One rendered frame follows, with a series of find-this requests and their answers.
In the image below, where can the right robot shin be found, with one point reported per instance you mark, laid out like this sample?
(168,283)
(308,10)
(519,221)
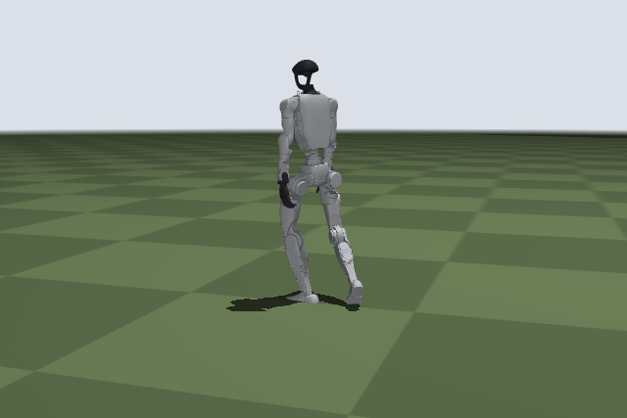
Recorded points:
(344,255)

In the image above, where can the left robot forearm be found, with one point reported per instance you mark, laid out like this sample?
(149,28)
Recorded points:
(284,155)

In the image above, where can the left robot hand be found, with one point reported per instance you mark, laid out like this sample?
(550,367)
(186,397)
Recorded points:
(284,193)

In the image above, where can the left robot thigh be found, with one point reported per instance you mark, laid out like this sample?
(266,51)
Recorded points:
(298,186)

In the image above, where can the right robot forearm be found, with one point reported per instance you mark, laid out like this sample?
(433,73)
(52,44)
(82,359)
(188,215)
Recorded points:
(328,153)

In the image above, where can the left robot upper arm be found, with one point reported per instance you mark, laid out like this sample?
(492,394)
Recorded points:
(288,108)

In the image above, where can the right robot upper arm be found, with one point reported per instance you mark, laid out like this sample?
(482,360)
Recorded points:
(333,110)

